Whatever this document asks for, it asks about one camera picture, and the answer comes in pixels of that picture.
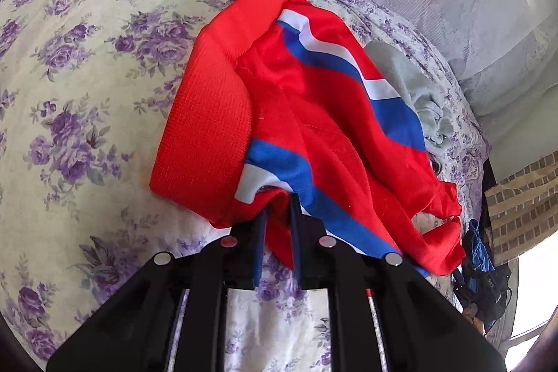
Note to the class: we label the bed with purple floral sheet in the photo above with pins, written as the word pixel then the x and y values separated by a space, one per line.
pixel 87 93

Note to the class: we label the red blue white sweater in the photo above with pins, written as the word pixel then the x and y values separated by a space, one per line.
pixel 314 115

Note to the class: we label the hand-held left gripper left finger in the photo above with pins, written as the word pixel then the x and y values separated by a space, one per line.
pixel 260 243

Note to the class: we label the grey folded garment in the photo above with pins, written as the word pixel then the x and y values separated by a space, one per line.
pixel 409 88

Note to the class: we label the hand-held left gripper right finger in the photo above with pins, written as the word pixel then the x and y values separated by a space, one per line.
pixel 296 243

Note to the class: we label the dark bag with blue cloth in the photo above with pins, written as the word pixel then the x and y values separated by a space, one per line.
pixel 479 267

